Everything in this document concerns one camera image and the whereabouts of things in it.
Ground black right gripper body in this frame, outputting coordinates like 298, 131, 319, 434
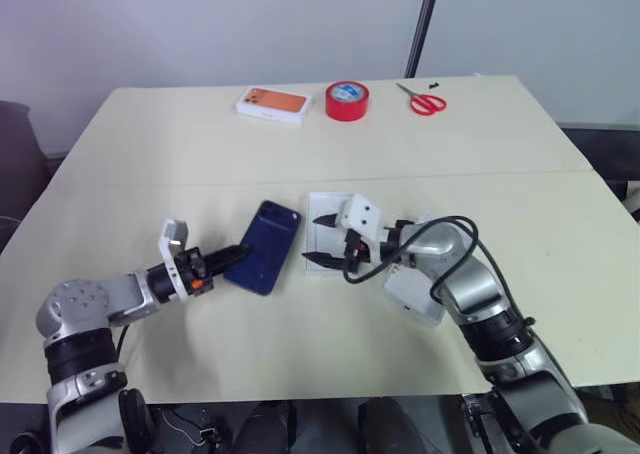
341, 229, 374, 276

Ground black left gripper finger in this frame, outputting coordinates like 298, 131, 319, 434
205, 252, 247, 278
203, 245, 252, 267

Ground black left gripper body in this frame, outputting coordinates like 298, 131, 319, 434
174, 247, 216, 299

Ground dark blue phone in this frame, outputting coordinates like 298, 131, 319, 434
222, 199, 304, 298

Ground open white phone box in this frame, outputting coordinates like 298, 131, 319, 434
304, 189, 354, 276

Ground white box with orange print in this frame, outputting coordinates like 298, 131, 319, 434
235, 86, 314, 130

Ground red tape roll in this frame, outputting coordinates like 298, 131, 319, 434
324, 79, 371, 123

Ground black metal pole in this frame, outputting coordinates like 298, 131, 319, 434
404, 0, 442, 79

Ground dark grey furniture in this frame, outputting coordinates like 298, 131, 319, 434
557, 120, 640, 188

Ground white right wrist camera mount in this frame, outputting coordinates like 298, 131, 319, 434
339, 193, 387, 241

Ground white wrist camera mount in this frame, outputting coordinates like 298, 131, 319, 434
339, 193, 387, 241
158, 218, 192, 305

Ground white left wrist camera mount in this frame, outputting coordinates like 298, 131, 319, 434
158, 218, 192, 305

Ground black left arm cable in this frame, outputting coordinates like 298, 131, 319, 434
115, 323, 133, 365

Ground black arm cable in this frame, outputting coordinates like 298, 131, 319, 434
342, 215, 489, 303
115, 323, 133, 365

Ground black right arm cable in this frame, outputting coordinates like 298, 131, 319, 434
342, 215, 489, 303

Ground red handled scissors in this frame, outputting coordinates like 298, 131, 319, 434
395, 82, 448, 118

